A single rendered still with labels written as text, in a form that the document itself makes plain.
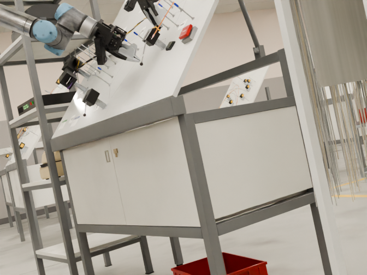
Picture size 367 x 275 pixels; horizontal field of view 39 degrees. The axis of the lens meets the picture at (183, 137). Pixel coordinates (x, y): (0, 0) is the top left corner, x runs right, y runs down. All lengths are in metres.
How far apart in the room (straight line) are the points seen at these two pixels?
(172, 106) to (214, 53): 9.27
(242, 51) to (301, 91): 9.87
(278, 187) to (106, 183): 0.80
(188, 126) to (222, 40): 9.44
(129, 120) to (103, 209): 0.60
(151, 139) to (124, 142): 0.22
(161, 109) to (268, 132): 0.46
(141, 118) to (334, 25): 0.76
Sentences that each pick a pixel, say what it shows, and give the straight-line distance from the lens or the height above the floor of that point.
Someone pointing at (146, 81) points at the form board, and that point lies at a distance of 2.04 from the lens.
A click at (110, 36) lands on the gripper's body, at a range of 2.01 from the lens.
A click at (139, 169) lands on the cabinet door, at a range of 2.08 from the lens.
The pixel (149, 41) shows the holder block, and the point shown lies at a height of 1.12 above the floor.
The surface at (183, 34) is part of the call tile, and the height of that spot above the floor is 1.09.
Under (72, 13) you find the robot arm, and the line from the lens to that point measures 2.04.
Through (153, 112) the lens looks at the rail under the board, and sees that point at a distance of 1.85.
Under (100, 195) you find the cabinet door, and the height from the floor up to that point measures 0.54.
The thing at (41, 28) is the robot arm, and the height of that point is 1.20.
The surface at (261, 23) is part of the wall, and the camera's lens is 11.83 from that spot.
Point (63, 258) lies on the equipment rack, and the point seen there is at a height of 0.22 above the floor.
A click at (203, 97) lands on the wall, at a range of 10.64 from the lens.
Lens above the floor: 0.70
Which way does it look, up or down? 1 degrees up
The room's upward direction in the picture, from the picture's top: 12 degrees counter-clockwise
